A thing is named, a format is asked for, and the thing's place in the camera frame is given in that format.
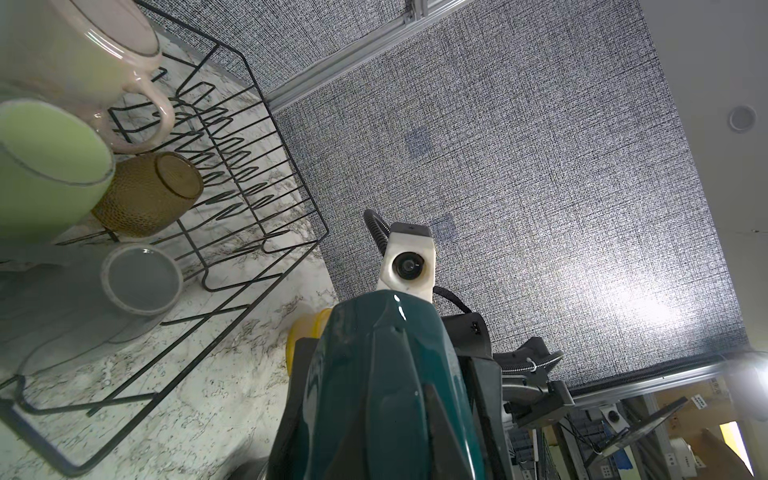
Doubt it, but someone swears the dark green mug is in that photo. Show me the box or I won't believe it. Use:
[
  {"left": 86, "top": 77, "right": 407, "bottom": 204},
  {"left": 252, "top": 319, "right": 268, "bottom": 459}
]
[{"left": 267, "top": 290, "right": 486, "bottom": 479}]

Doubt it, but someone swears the amber glass cup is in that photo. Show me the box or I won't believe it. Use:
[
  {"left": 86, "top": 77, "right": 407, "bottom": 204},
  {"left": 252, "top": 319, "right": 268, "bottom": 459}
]
[{"left": 91, "top": 152, "right": 204, "bottom": 238}]

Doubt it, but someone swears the white cream mug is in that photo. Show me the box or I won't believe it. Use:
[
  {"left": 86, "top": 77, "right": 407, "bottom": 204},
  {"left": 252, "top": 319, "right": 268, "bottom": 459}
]
[{"left": 100, "top": 243, "right": 184, "bottom": 316}]

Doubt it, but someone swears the black wire dish rack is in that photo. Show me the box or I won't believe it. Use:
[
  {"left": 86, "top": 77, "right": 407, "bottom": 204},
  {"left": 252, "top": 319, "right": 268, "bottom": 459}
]
[{"left": 1, "top": 1, "right": 334, "bottom": 479}]

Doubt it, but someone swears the light green mug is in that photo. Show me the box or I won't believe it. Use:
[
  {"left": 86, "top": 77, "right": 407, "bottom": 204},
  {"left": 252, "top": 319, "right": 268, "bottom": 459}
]
[{"left": 1, "top": 98, "right": 116, "bottom": 242}]

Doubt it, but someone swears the pink iridescent mug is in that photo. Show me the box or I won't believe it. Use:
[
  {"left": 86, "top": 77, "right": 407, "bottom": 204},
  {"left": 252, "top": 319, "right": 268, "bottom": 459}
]
[{"left": 1, "top": 1, "right": 175, "bottom": 154}]

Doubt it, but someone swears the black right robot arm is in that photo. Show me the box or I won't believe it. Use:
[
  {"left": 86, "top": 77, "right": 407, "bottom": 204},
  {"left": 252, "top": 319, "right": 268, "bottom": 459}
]
[{"left": 363, "top": 209, "right": 574, "bottom": 479}]

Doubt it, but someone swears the yellow bamboo steamer basket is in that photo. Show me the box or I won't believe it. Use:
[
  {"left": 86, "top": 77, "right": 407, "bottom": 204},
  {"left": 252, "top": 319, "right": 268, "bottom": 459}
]
[{"left": 285, "top": 303, "right": 332, "bottom": 375}]

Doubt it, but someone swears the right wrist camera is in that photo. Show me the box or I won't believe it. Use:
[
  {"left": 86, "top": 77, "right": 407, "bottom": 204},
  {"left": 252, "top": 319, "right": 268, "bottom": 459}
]
[{"left": 376, "top": 222, "right": 436, "bottom": 303}]

